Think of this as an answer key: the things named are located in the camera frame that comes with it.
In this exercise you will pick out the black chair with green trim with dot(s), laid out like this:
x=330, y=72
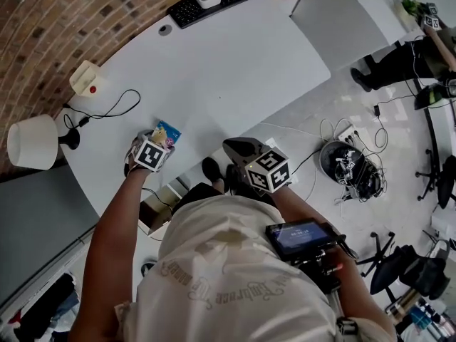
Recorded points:
x=434, y=94

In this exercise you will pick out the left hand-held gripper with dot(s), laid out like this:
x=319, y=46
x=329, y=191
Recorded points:
x=151, y=153

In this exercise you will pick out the cream box with red button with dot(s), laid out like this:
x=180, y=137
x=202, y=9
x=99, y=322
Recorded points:
x=85, y=80

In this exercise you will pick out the black bag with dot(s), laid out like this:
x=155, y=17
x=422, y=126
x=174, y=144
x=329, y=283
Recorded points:
x=424, y=273

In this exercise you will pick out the person's black shorts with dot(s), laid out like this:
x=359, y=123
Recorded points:
x=199, y=191

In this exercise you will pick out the person's left black shoe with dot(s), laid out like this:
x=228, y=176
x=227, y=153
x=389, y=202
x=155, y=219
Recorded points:
x=212, y=171

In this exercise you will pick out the person's black shoe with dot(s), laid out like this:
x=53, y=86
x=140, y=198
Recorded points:
x=212, y=171
x=233, y=176

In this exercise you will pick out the grey metal cabinet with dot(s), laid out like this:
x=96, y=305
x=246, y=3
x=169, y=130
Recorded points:
x=39, y=226

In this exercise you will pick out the black waist-mounted screen device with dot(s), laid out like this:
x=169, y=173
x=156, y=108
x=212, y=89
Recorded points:
x=295, y=233

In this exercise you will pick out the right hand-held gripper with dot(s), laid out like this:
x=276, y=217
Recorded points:
x=267, y=171

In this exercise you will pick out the black keyboard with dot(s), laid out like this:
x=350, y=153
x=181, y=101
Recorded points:
x=185, y=13

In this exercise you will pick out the black office chair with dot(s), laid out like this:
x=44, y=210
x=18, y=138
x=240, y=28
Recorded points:
x=445, y=184
x=383, y=273

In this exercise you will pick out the white power strip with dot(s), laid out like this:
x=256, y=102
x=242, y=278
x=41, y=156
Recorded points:
x=347, y=134

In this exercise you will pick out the person's cream printed shirt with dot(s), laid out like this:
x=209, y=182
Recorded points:
x=221, y=262

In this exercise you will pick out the person's right black shoe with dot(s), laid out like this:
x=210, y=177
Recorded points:
x=233, y=176

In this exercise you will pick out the white shade table lamp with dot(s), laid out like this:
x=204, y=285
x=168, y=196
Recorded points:
x=32, y=141

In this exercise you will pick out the white drawer with brown inside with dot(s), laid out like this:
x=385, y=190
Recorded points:
x=153, y=216

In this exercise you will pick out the person's right forearm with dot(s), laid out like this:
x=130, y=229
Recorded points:
x=292, y=205

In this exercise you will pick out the white shelf unit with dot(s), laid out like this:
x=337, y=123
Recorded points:
x=338, y=23

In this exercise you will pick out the white cardboard box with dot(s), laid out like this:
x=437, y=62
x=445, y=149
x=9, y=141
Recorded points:
x=443, y=221

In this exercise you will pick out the small green potted plant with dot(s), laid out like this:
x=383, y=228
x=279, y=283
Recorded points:
x=411, y=5

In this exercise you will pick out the small colourful packet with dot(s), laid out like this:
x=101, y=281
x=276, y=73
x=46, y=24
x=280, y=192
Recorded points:
x=169, y=132

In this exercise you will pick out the person's left forearm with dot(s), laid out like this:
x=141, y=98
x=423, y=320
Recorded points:
x=107, y=226

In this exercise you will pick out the grey basin with gripper parts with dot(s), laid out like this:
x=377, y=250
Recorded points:
x=329, y=159
x=147, y=269

